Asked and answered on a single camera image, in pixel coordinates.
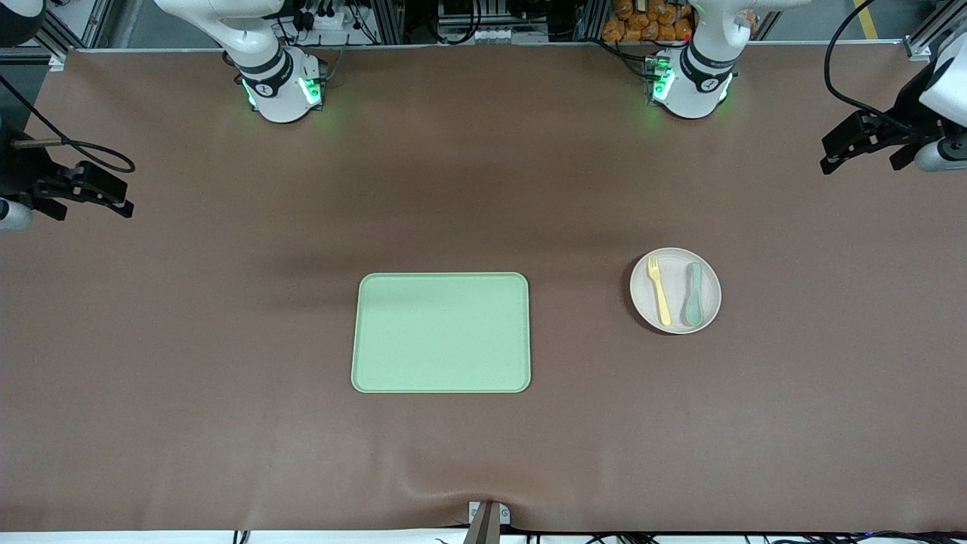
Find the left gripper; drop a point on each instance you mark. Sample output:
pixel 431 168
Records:
pixel 909 122

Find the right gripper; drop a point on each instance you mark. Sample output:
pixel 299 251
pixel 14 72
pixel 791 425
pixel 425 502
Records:
pixel 16 175

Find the beige round plate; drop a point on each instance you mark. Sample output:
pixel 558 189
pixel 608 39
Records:
pixel 675 264

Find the yellow plastic fork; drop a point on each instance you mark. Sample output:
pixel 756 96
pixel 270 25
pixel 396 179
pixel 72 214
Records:
pixel 661 295

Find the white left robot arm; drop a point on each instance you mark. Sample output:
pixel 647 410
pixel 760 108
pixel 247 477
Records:
pixel 691 94

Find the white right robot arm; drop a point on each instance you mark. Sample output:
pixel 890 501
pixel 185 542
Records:
pixel 279 98

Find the brown table mat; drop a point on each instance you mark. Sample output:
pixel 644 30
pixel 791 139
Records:
pixel 227 340

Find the green plastic spoon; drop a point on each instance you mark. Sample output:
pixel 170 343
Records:
pixel 693 310

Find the orange snack pile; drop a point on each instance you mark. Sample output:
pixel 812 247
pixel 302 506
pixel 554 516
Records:
pixel 642 23

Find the white power strip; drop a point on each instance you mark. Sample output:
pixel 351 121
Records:
pixel 329 20

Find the light green rectangular tray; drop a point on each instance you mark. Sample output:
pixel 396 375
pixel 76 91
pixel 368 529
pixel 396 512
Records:
pixel 440 332

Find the aluminium frame beam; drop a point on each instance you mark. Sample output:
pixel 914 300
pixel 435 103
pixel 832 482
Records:
pixel 72 34
pixel 925 41

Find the metal table edge bracket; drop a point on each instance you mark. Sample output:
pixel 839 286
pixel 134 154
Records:
pixel 487 521

